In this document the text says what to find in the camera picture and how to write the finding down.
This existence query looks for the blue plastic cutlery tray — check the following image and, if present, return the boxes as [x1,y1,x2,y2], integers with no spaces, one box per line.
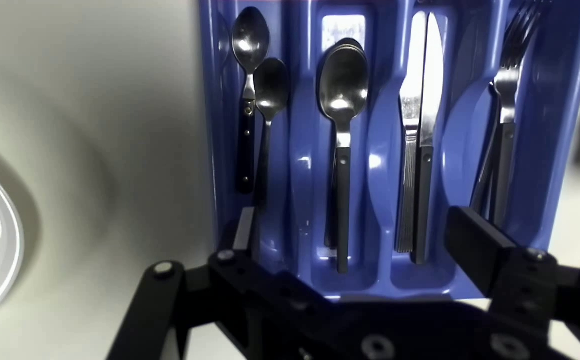
[201,0,580,300]

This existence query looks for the black-handled fork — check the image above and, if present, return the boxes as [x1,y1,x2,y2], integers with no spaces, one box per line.
[472,0,543,226]

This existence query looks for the black-handled table knife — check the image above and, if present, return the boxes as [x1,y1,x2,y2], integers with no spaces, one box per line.
[397,11,429,251]

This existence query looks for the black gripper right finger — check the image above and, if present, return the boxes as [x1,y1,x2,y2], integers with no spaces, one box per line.
[446,205,517,295]

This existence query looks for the black-handled tablespoon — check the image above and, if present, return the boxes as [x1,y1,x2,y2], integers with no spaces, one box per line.
[318,37,369,271]

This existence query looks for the black-handled teaspoon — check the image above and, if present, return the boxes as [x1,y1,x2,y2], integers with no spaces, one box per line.
[233,5,270,194]
[254,57,291,205]

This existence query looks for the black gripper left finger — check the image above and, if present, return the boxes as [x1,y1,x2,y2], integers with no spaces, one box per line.
[217,205,259,262]

